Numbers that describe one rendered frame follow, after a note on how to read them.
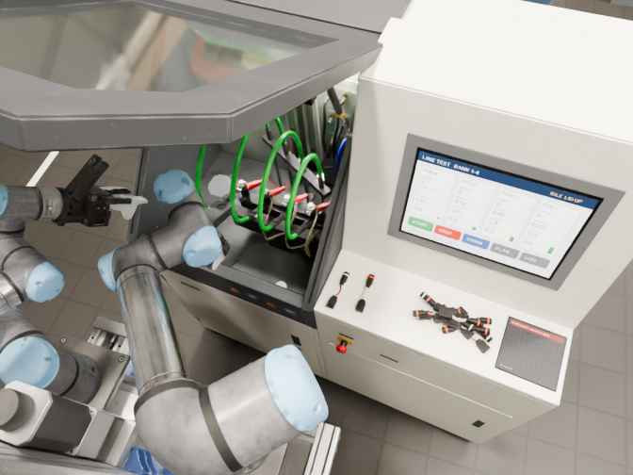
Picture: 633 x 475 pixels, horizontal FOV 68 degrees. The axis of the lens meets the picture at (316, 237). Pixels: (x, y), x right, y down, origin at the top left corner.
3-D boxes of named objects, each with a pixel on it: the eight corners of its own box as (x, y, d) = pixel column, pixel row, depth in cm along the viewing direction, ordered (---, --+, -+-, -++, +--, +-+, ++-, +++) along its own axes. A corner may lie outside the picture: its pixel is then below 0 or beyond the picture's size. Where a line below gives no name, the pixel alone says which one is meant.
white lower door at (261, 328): (201, 325, 231) (148, 264, 172) (203, 320, 232) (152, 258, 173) (321, 377, 215) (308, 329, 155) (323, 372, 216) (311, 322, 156)
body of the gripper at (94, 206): (95, 216, 120) (45, 218, 110) (99, 184, 117) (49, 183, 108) (111, 226, 116) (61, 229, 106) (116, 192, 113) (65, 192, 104)
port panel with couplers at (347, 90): (324, 153, 158) (318, 80, 131) (328, 145, 160) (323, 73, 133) (360, 163, 155) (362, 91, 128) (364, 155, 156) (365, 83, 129)
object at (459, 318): (407, 324, 134) (409, 318, 129) (418, 293, 138) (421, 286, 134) (487, 355, 128) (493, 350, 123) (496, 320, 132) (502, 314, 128)
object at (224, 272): (153, 263, 171) (135, 242, 158) (159, 253, 173) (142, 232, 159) (305, 325, 156) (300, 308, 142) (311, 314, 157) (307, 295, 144)
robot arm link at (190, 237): (176, 283, 91) (159, 239, 96) (229, 257, 92) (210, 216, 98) (162, 265, 84) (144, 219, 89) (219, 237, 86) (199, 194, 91)
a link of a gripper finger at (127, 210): (144, 218, 123) (106, 216, 117) (148, 196, 121) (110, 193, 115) (148, 221, 120) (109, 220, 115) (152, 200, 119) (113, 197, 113)
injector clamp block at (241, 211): (238, 234, 170) (229, 212, 157) (251, 213, 175) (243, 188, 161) (324, 265, 162) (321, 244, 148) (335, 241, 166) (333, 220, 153)
